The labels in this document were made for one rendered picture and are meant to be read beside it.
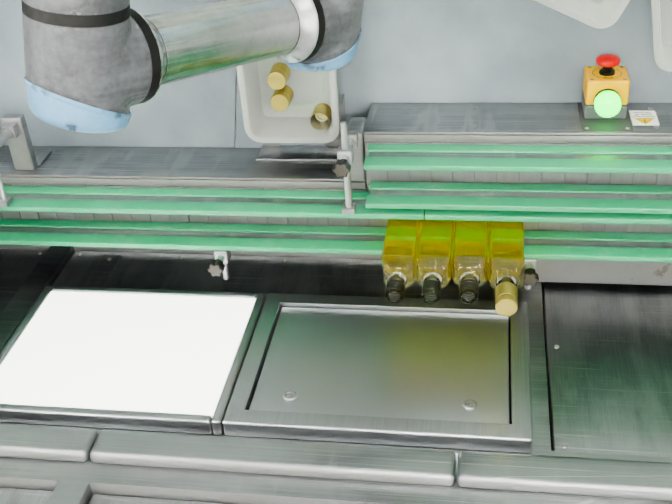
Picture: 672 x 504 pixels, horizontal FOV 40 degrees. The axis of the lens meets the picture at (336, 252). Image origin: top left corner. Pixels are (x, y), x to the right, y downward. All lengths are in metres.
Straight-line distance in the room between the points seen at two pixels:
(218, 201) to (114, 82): 0.64
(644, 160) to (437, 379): 0.48
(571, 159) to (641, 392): 0.39
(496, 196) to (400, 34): 0.33
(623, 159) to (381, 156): 0.39
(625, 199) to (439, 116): 0.35
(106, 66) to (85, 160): 0.81
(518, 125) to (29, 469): 0.97
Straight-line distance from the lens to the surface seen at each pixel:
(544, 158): 1.58
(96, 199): 1.77
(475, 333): 1.60
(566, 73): 1.71
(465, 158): 1.57
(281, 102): 1.70
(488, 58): 1.70
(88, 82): 1.07
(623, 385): 1.58
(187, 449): 1.44
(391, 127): 1.64
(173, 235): 1.76
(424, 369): 1.53
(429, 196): 1.61
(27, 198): 1.83
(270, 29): 1.27
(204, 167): 1.77
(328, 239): 1.69
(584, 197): 1.62
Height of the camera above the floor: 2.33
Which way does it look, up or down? 55 degrees down
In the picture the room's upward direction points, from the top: 165 degrees counter-clockwise
